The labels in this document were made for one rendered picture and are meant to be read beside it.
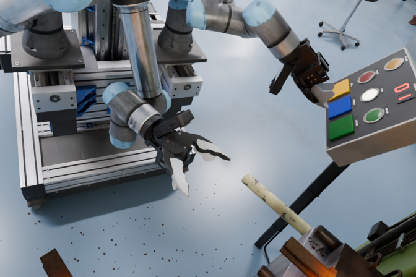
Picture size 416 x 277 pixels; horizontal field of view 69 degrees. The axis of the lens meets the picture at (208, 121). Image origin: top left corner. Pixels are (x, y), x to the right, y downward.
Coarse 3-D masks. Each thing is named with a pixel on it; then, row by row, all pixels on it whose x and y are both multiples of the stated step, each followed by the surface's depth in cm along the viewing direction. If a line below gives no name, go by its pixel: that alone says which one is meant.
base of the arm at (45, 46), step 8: (24, 32) 101; (32, 32) 99; (40, 32) 99; (48, 32) 100; (56, 32) 102; (64, 32) 107; (24, 40) 102; (32, 40) 101; (40, 40) 101; (48, 40) 101; (56, 40) 103; (64, 40) 106; (24, 48) 103; (32, 48) 103; (40, 48) 102; (48, 48) 103; (56, 48) 104; (64, 48) 107; (40, 56) 103; (48, 56) 104; (56, 56) 106
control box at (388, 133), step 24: (360, 72) 104; (384, 72) 95; (408, 72) 88; (360, 96) 95; (384, 96) 88; (408, 96) 81; (336, 120) 95; (360, 120) 88; (384, 120) 81; (408, 120) 76; (336, 144) 88; (360, 144) 84; (384, 144) 82; (408, 144) 80
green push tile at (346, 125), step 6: (342, 120) 92; (348, 120) 90; (330, 126) 94; (336, 126) 92; (342, 126) 90; (348, 126) 89; (330, 132) 92; (336, 132) 90; (342, 132) 88; (348, 132) 87; (354, 132) 86; (330, 138) 90; (336, 138) 89
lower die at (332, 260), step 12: (336, 252) 68; (348, 252) 66; (324, 264) 69; (336, 264) 62; (348, 264) 63; (360, 264) 65; (336, 276) 59; (348, 276) 61; (360, 276) 62; (372, 276) 64; (384, 276) 64
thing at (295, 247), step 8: (288, 240) 61; (296, 240) 61; (288, 248) 59; (296, 248) 60; (304, 248) 60; (288, 256) 61; (296, 256) 59; (304, 256) 59; (312, 256) 60; (296, 264) 60; (304, 264) 58; (312, 264) 58; (320, 264) 59; (304, 272) 60; (312, 272) 58; (320, 272) 58; (328, 272) 58; (336, 272) 58
